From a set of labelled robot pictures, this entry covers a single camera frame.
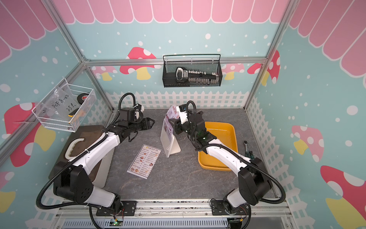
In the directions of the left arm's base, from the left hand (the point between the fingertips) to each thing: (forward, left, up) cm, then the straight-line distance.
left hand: (151, 123), depth 85 cm
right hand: (-3, -13, +8) cm, 15 cm away
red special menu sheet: (+1, -13, +9) cm, 16 cm away
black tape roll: (+7, +38, +13) cm, 41 cm away
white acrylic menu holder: (-10, -11, -6) cm, 16 cm away
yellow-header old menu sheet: (-15, +6, -21) cm, 26 cm away
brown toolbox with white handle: (-14, +38, 0) cm, 41 cm away
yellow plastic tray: (+8, -50, -20) cm, 54 cm away
